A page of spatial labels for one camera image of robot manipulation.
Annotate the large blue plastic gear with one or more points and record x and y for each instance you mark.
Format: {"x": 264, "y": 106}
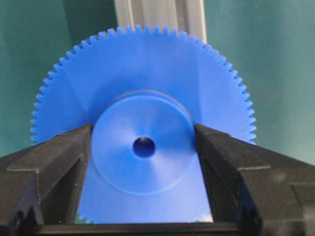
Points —
{"x": 143, "y": 90}

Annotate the aluminium extrusion rail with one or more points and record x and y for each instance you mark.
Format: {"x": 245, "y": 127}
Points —
{"x": 184, "y": 15}

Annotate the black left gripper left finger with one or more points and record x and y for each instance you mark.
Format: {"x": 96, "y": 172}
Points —
{"x": 42, "y": 184}

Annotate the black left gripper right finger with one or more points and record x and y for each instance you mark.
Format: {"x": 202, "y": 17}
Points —
{"x": 251, "y": 187}

